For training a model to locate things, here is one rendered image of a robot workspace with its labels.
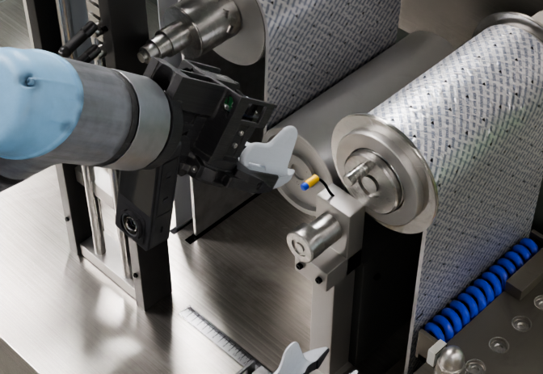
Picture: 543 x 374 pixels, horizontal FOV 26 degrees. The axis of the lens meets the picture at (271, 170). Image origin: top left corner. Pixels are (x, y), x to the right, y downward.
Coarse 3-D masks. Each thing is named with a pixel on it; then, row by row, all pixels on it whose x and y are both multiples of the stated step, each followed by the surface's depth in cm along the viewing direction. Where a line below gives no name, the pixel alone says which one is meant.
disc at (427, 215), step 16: (336, 128) 127; (352, 128) 125; (368, 128) 123; (384, 128) 121; (336, 144) 129; (400, 144) 121; (336, 160) 130; (416, 160) 120; (432, 176) 120; (432, 192) 121; (432, 208) 122; (384, 224) 130; (416, 224) 126
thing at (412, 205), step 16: (528, 32) 134; (352, 144) 125; (368, 144) 123; (384, 144) 121; (400, 160) 120; (400, 176) 122; (416, 176) 121; (416, 192) 121; (400, 208) 125; (416, 208) 123; (400, 224) 126
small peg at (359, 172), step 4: (360, 164) 123; (364, 164) 123; (356, 168) 123; (360, 168) 123; (364, 168) 123; (348, 172) 123; (352, 172) 122; (356, 172) 122; (360, 172) 123; (364, 172) 123; (368, 172) 124; (344, 176) 122; (348, 176) 122; (352, 176) 122; (356, 176) 122; (360, 176) 123; (344, 180) 123; (348, 180) 122; (352, 180) 122; (356, 180) 123; (348, 184) 122; (352, 184) 122
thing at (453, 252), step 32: (480, 192) 132; (512, 192) 139; (448, 224) 129; (480, 224) 136; (512, 224) 144; (448, 256) 134; (480, 256) 142; (416, 288) 133; (448, 288) 140; (416, 320) 137
